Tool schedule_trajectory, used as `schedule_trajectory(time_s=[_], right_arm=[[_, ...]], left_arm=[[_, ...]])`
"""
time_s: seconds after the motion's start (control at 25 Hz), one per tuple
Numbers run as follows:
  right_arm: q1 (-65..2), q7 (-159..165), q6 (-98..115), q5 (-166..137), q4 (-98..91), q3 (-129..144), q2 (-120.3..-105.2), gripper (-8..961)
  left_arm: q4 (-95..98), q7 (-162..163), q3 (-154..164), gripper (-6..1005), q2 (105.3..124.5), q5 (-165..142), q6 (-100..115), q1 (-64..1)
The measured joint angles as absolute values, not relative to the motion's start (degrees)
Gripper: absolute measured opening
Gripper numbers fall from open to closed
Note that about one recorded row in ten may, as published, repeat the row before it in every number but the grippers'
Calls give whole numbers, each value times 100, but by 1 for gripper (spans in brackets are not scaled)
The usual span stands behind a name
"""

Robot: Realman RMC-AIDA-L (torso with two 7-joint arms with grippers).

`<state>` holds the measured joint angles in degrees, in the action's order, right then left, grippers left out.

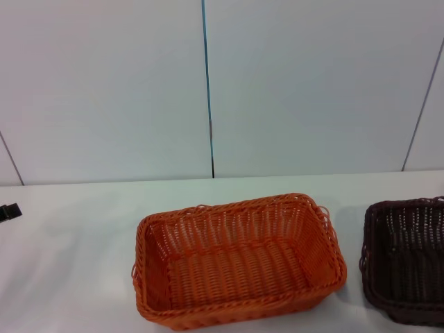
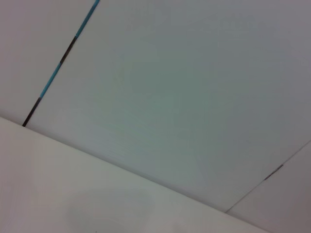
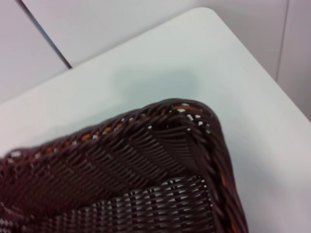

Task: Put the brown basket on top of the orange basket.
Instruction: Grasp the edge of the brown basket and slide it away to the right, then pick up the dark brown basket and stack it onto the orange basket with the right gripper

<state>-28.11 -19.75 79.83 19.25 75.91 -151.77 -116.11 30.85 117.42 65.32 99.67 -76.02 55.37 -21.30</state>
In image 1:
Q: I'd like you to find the orange woven plastic basket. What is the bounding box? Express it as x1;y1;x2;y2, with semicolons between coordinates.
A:
130;192;348;330

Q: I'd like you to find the dark brown woven basket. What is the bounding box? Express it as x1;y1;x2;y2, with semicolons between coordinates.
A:
358;195;444;329

